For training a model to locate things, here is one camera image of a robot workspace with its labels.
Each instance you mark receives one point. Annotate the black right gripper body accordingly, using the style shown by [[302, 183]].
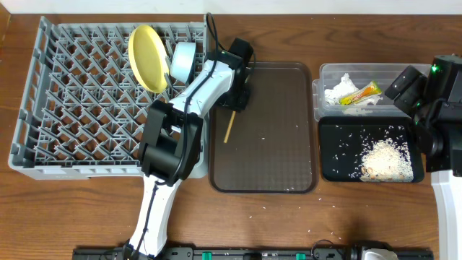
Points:
[[412, 97]]

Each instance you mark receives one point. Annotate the grey dishwasher rack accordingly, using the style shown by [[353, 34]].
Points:
[[82, 112]]

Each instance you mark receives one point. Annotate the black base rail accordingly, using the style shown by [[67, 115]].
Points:
[[183, 253]]

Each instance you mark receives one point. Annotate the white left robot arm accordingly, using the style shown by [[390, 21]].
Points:
[[171, 141]]

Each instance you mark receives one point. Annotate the black waste bin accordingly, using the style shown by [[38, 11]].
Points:
[[343, 138]]

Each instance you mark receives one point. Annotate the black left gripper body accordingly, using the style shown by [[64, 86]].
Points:
[[237, 102]]

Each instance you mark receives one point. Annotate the green orange snack wrapper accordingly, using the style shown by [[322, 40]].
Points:
[[369, 90]]

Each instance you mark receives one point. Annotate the clear plastic waste bin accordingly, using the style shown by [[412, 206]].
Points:
[[360, 74]]

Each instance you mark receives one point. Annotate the yellow plate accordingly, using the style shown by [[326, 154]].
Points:
[[147, 58]]

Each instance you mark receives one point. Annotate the pile of rice waste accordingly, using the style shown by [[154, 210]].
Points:
[[386, 161]]

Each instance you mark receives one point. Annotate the white tissue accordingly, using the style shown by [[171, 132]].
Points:
[[342, 89]]

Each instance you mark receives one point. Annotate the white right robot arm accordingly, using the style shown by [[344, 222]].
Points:
[[433, 102]]

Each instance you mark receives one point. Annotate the dark brown serving tray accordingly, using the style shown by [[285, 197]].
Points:
[[272, 145]]

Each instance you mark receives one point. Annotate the wooden chopstick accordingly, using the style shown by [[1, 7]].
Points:
[[229, 127]]

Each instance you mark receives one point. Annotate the light blue bowl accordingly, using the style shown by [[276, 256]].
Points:
[[183, 62]]

